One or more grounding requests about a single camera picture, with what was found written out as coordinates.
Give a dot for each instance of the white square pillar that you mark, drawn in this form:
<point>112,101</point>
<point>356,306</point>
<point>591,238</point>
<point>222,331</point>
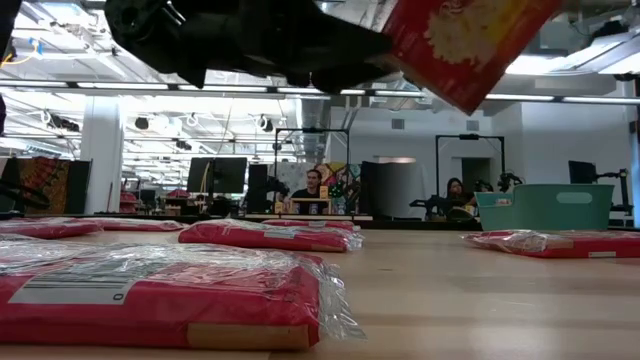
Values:
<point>102,160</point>

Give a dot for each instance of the colourful mural panel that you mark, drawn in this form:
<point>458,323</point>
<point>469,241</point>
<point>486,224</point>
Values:
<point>342,185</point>

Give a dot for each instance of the person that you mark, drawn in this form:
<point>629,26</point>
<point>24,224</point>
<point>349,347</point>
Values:
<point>311,187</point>
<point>456,192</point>

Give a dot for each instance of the red plastic-wrapped popcorn bag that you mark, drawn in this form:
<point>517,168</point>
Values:
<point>200,305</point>
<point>465,60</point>
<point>575,246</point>
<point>45,229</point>
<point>310,224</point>
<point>260,239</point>
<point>145,225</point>

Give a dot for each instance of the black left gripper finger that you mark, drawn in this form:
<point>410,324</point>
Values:
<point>340,35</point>
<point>330,80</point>

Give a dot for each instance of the teal plastic basket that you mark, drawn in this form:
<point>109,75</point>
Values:
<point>545,212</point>

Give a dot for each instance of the black metal rig frame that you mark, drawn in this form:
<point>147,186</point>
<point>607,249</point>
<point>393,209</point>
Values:
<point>470,136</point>
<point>310,131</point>

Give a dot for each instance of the grey partition panel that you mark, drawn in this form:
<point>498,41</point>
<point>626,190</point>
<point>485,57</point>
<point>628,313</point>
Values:
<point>400,190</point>

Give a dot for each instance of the black upright panel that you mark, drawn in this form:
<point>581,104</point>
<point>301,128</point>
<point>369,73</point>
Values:
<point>257,187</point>

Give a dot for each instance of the dark computer monitor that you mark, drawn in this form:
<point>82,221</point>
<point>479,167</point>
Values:
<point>220,175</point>

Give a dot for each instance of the orange patterned display board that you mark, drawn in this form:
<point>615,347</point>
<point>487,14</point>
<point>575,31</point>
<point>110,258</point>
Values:
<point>45,172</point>

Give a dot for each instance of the black background robot arm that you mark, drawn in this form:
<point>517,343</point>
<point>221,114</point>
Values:
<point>509,180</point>

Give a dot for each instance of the black aluminium table frame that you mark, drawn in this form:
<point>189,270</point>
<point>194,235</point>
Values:
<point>400,224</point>

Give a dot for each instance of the silver ventilation duct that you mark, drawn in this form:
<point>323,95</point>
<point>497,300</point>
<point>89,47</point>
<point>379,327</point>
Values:
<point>315,130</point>

